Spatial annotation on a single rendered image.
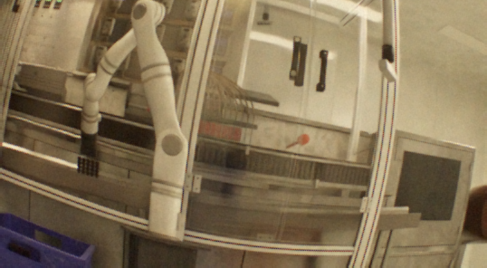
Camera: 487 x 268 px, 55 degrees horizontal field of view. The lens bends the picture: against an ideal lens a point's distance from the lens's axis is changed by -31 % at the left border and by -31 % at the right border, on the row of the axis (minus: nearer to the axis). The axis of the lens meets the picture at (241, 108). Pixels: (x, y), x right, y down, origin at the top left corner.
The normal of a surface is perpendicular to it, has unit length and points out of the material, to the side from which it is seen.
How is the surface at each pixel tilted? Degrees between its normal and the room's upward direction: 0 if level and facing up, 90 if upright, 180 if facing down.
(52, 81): 90
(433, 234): 90
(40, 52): 90
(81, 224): 90
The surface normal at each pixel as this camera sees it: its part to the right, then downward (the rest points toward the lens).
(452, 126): 0.20, -0.18
